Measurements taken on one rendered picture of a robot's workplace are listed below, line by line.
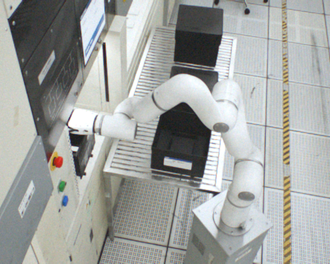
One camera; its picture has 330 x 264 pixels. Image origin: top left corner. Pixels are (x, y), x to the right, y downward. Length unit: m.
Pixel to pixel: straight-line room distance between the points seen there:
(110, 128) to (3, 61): 0.72
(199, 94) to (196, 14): 1.40
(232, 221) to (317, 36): 3.03
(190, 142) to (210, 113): 0.90
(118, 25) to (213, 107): 0.73
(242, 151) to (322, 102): 2.38
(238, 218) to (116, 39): 0.97
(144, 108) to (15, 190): 0.57
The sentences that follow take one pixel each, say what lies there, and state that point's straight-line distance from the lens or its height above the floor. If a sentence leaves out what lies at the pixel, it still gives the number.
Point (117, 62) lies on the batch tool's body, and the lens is 2.04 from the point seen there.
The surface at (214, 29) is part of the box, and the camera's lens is 2.67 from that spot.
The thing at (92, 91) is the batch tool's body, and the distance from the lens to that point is 2.22.
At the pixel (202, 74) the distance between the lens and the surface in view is 2.56.
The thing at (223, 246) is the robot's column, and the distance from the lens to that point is 2.00.
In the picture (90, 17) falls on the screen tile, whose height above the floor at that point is 1.61.
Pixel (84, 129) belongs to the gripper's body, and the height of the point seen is 1.26.
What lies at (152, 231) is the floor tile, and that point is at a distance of 2.86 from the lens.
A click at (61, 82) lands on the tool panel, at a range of 1.42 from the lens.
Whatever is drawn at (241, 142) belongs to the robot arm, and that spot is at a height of 1.35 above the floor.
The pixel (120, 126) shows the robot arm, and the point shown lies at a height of 1.29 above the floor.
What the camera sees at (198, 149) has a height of 0.77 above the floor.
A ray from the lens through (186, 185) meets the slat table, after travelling 2.14.
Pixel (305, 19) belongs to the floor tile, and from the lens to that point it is 4.90.
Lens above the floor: 2.53
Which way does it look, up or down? 49 degrees down
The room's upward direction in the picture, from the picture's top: 5 degrees clockwise
